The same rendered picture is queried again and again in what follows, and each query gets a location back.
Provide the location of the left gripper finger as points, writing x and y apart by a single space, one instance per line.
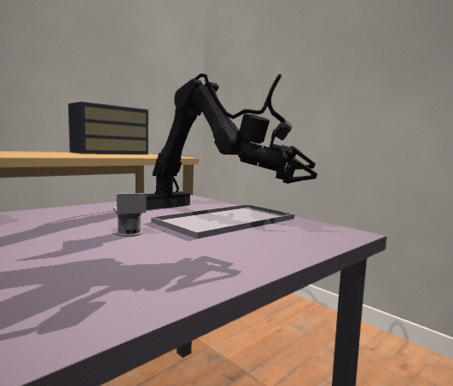
296 163
297 152

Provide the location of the white l-shaped bracket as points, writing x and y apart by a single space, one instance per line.
131 203

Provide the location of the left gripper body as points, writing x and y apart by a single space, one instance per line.
275 156

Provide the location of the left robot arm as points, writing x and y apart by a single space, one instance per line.
228 138

